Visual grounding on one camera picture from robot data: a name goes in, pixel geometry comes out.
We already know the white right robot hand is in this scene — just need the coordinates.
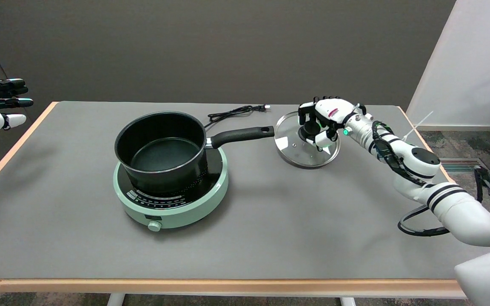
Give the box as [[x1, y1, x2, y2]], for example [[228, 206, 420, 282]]
[[298, 96, 367, 150]]

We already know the glass pot lid black knob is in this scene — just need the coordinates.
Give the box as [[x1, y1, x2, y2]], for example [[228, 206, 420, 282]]
[[274, 111, 341, 169]]

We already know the grey table mat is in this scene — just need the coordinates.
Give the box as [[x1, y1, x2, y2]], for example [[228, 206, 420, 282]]
[[0, 101, 490, 280]]

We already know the metal floor vent grille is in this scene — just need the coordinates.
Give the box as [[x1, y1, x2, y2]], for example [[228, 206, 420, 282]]
[[439, 158, 490, 173]]

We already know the green induction cooker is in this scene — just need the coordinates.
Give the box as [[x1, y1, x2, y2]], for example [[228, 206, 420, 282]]
[[113, 147, 229, 232]]

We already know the white cable tie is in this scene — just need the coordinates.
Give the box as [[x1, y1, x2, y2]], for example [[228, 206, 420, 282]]
[[402, 111, 434, 141]]

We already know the black power cord with plug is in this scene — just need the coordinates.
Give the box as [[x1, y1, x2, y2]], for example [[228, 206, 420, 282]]
[[205, 105, 271, 128]]

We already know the thin black robot cable loop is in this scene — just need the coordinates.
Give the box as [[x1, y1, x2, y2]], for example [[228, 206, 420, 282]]
[[397, 205, 450, 237]]

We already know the black saucepan with handle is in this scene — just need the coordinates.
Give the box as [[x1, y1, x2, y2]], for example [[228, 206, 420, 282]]
[[114, 111, 274, 197]]

